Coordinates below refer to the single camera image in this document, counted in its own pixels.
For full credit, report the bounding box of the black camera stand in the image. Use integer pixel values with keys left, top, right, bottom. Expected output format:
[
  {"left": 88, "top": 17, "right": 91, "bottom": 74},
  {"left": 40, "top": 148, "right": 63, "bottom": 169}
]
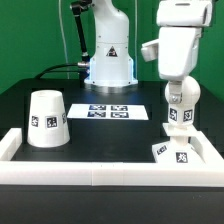
[{"left": 70, "top": 0, "right": 92, "bottom": 62}]

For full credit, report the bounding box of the white lamp shade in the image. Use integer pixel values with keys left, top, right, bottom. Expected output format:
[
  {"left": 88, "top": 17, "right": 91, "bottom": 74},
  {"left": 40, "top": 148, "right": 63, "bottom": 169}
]
[{"left": 27, "top": 90, "right": 70, "bottom": 148}]

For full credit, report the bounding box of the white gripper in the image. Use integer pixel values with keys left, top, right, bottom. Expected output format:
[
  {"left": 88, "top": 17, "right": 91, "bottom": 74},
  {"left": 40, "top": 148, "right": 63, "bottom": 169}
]
[{"left": 158, "top": 27, "right": 201, "bottom": 104}]

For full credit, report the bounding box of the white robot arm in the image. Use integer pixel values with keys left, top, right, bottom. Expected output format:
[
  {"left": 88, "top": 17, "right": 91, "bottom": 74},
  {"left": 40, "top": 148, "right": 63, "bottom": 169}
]
[{"left": 85, "top": 0, "right": 213, "bottom": 104}]

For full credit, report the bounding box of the white U-shaped fence frame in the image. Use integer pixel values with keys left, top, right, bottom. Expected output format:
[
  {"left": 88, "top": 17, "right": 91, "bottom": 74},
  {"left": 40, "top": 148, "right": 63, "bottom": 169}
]
[{"left": 0, "top": 128, "right": 224, "bottom": 187}]

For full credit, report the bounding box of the black cable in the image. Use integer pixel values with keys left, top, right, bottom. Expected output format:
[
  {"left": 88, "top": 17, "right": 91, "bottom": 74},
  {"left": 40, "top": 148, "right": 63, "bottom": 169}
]
[{"left": 34, "top": 63, "right": 84, "bottom": 80}]

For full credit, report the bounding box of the marker tag sheet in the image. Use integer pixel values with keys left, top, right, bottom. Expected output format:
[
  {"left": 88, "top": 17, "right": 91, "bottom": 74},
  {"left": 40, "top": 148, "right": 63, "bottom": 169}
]
[{"left": 67, "top": 104, "right": 148, "bottom": 120}]

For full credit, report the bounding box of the white hanging cable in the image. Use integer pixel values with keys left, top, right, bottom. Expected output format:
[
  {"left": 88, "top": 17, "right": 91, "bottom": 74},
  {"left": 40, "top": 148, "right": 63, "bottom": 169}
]
[{"left": 58, "top": 0, "right": 71, "bottom": 80}]

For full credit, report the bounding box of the white lamp base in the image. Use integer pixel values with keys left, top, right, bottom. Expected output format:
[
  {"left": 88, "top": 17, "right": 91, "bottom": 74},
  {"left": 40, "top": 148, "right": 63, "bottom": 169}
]
[{"left": 152, "top": 123, "right": 203, "bottom": 165}]

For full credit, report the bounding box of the white lamp bulb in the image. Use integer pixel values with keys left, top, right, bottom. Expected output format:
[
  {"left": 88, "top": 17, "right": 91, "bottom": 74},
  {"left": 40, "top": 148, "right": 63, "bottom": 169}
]
[{"left": 165, "top": 76, "right": 201, "bottom": 128}]

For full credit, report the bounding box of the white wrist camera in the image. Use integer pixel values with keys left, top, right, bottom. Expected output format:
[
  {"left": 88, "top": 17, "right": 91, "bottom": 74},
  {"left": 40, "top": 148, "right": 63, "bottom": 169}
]
[{"left": 141, "top": 39, "right": 159, "bottom": 62}]

